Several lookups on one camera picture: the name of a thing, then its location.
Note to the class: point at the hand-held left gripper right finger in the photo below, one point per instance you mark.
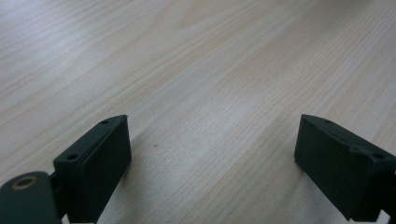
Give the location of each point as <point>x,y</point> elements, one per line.
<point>339,168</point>

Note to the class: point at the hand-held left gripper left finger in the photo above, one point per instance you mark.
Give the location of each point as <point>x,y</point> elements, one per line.
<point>93,168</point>

